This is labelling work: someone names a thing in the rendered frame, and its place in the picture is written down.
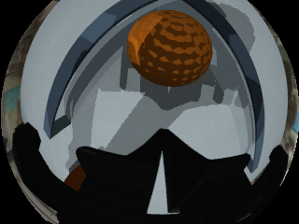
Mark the clear low l-shaped walls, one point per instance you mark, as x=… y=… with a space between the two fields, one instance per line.
x=111 y=46

